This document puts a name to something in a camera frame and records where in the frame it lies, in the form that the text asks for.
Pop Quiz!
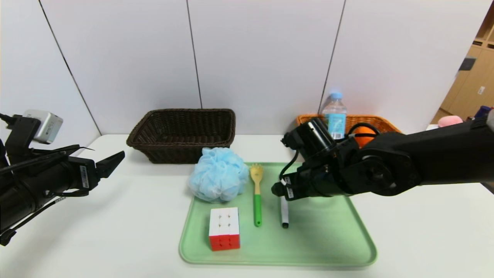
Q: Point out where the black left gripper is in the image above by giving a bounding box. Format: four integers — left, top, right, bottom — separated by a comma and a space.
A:
27, 150, 125, 209

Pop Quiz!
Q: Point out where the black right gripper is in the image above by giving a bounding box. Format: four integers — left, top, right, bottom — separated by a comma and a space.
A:
271, 172, 330, 201

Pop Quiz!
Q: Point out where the light blue bath loofah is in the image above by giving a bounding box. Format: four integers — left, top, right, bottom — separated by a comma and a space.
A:
188, 147, 249, 203

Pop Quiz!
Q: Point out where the multicolour puzzle cube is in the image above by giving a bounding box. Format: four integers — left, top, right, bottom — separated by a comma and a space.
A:
208, 207, 240, 252

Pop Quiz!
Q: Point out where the clear water bottle blue label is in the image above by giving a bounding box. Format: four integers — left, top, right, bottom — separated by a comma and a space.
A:
323, 92, 347, 140

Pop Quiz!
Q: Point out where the orange fruit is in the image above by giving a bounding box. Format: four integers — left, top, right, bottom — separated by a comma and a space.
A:
353, 125, 377, 148

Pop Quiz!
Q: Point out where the dark brown wicker basket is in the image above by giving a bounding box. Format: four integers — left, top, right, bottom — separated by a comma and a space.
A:
126, 108, 236, 164

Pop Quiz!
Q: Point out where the orange wicker basket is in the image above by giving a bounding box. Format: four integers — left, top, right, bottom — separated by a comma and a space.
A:
296, 114, 402, 134

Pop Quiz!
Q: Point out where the light green plastic tray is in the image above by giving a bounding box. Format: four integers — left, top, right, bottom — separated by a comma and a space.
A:
178, 162, 378, 267

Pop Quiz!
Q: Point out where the pink peach toy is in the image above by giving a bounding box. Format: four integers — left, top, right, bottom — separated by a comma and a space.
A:
438, 115, 464, 128

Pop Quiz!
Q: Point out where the light wooden cabinet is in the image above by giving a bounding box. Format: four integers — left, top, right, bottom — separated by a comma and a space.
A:
440, 0, 494, 121

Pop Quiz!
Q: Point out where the yellow spork with green handle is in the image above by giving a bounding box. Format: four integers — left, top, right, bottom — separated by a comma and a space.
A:
250, 164, 264, 227

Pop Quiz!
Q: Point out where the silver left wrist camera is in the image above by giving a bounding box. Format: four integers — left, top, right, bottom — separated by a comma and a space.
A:
24, 110, 64, 144

